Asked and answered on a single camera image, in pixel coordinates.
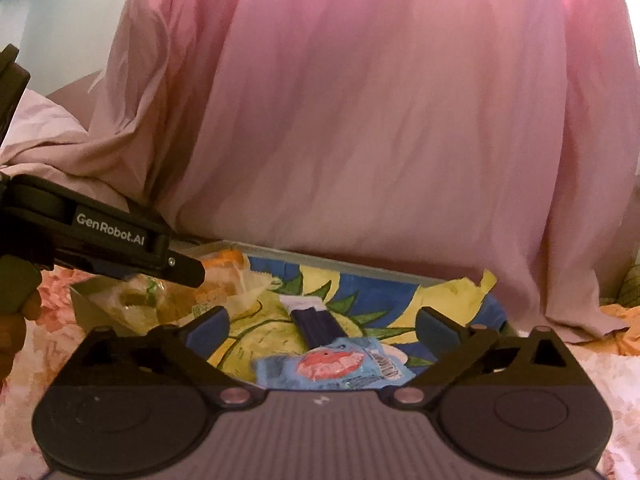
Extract person left hand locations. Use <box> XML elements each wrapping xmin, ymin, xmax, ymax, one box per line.
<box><xmin>0</xmin><ymin>289</ymin><xmax>42</xmax><ymax>385</ymax></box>

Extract light blue snack packet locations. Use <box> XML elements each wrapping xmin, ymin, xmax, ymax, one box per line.
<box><xmin>253</xmin><ymin>337</ymin><xmax>416</xmax><ymax>391</ymax></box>

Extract orange cloth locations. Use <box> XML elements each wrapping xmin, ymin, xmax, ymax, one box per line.
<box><xmin>574</xmin><ymin>301</ymin><xmax>640</xmax><ymax>357</ymax></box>

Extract dark blue stick sachets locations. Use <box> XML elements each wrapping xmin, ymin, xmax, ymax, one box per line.
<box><xmin>279</xmin><ymin>295</ymin><xmax>347</xmax><ymax>350</ymax></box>

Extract grey storage tray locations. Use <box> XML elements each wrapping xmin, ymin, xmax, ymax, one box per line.
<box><xmin>171</xmin><ymin>238</ymin><xmax>519</xmax><ymax>391</ymax></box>

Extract packaged bread loaf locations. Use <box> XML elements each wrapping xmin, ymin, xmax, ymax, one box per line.
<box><xmin>70</xmin><ymin>248</ymin><xmax>272</xmax><ymax>336</ymax></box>

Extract pink duvet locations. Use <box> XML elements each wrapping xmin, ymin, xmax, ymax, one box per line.
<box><xmin>1</xmin><ymin>0</ymin><xmax>639</xmax><ymax>342</ymax></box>

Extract floral pink bedsheet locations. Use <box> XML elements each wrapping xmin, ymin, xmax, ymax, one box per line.
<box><xmin>1</xmin><ymin>266</ymin><xmax>639</xmax><ymax>479</ymax></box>

